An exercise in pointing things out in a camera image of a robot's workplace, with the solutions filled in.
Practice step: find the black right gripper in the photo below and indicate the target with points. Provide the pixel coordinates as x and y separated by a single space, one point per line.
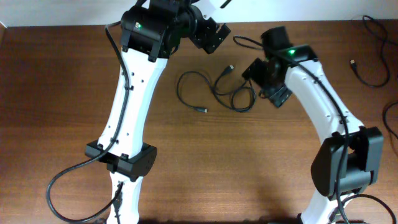
277 95

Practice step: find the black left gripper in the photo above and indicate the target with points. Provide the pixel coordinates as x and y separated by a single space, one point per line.
205 41

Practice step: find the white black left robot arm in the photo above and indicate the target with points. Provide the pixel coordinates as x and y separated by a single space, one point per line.
151 32

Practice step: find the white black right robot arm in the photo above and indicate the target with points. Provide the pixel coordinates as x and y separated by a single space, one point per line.
349 157

